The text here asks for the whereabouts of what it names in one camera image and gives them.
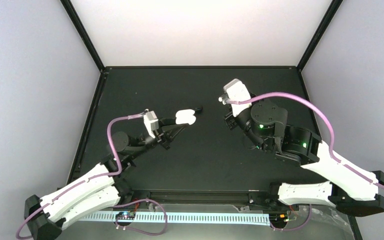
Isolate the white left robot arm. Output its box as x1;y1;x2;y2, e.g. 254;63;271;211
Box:
23;109;197;240

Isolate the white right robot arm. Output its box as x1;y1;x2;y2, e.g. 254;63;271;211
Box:
225;100;384;217

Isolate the black earbud charging case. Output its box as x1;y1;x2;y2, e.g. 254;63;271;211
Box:
193;106;203;113

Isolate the black frame post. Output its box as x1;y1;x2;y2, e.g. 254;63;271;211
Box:
296;0;343;73
60;0;105;72

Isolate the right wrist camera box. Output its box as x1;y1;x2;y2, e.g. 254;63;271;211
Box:
220;78;252;117

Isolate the white earbud charging case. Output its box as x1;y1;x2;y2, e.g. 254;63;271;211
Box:
175;109;197;125

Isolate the black frame post right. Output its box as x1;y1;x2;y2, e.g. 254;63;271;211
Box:
296;0;343;73

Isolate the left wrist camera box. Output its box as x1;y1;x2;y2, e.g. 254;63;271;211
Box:
143;110;159;139

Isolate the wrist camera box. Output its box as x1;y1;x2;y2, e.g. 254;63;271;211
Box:
143;110;159;139
220;78;252;117

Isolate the black frame post left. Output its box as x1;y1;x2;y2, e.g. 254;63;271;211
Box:
60;0;105;72

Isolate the light blue cable duct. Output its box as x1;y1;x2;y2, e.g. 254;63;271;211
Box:
80;211;271;226

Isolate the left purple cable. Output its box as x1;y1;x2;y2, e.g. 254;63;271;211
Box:
15;112;147;240

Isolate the purple cable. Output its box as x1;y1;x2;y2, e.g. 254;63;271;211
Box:
226;92;384;204
15;112;147;240

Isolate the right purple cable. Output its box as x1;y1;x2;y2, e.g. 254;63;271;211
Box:
226;92;384;204

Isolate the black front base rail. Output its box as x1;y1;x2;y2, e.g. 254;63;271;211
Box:
130;189;276;205

